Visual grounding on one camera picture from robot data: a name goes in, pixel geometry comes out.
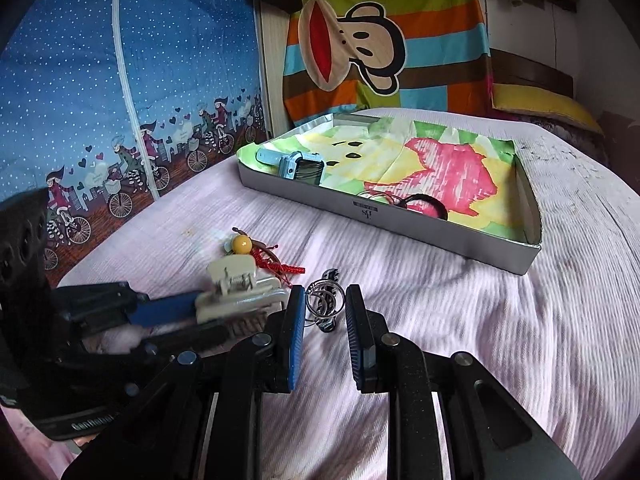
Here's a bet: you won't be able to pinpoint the beige hair claw clip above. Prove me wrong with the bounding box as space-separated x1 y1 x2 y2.
194 255 290 338

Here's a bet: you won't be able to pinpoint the red bead bracelet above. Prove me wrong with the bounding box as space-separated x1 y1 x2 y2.
249 244 307 286

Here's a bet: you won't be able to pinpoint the silver key rings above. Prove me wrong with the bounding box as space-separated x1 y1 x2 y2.
302 268 347 334

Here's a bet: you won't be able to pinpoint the light blue smart watch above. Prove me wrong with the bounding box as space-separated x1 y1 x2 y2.
256 148 326 186

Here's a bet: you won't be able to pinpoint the black braided hair tie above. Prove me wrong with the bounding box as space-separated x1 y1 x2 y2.
395 192 450 222

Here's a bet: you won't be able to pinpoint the blue fabric wardrobe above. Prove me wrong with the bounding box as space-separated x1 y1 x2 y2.
1 0 267 284

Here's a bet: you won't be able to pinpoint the grey cardboard tray box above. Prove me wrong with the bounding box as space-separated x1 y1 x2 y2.
236 114 542 275

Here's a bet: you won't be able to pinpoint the colourful cartoon cloth liner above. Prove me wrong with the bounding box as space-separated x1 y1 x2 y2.
236 117 525 242

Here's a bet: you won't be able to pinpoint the yellow pillow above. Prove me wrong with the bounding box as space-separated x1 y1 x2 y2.
492 84 604 136

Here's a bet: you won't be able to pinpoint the striped monkey blanket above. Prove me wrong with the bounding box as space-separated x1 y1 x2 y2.
283 0 492 125

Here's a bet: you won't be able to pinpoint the dark wooden headboard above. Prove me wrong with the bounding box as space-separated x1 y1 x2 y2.
490 48 574 98

